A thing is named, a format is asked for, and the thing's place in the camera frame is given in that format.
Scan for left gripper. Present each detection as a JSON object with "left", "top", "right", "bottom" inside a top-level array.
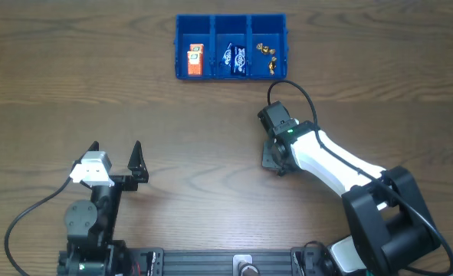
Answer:
[{"left": 72, "top": 140, "right": 149, "bottom": 192}]

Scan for blue tray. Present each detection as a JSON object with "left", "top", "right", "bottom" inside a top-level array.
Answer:
[{"left": 174, "top": 13, "right": 289, "bottom": 81}]

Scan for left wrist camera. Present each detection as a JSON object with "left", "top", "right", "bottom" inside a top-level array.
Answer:
[{"left": 69, "top": 150, "right": 113, "bottom": 188}]

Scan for black cable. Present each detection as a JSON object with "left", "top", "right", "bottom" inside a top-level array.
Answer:
[
  {"left": 266, "top": 79, "right": 453, "bottom": 276},
  {"left": 3, "top": 176, "right": 74, "bottom": 276}
]

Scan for mounting rail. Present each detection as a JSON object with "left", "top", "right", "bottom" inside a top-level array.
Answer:
[{"left": 57, "top": 247, "right": 330, "bottom": 276}]

